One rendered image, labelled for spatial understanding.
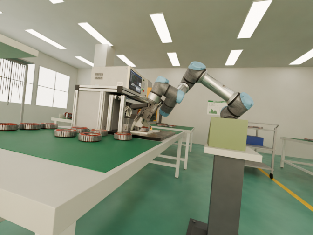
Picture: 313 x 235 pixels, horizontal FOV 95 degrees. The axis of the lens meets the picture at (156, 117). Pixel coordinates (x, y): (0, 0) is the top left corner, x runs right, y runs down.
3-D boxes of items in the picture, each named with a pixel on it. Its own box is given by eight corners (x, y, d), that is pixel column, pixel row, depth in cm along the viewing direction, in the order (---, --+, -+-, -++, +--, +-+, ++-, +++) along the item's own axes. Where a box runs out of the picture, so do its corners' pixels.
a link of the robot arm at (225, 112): (230, 129, 114) (229, 117, 124) (243, 119, 105) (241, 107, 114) (217, 123, 114) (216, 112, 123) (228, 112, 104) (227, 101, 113)
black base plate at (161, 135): (175, 134, 159) (175, 132, 159) (160, 141, 98) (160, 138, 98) (136, 129, 173) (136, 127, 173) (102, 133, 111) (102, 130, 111)
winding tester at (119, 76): (146, 98, 161) (148, 80, 161) (127, 90, 119) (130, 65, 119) (116, 96, 172) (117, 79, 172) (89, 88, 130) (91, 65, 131)
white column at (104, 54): (106, 138, 529) (115, 49, 532) (98, 140, 486) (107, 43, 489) (94, 136, 543) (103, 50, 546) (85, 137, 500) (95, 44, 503)
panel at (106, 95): (137, 127, 174) (139, 103, 174) (101, 130, 110) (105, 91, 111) (136, 127, 174) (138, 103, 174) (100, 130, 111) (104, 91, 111)
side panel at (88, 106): (101, 133, 113) (105, 92, 113) (99, 133, 110) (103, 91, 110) (73, 128, 121) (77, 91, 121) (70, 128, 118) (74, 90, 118)
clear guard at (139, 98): (165, 107, 131) (166, 101, 131) (158, 105, 108) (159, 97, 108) (133, 105, 141) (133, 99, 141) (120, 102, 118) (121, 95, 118)
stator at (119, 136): (134, 139, 95) (135, 134, 95) (125, 141, 84) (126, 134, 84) (120, 137, 98) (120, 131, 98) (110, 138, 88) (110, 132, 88)
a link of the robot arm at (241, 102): (241, 112, 113) (187, 73, 123) (257, 99, 102) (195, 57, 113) (239, 120, 105) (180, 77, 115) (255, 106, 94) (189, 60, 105)
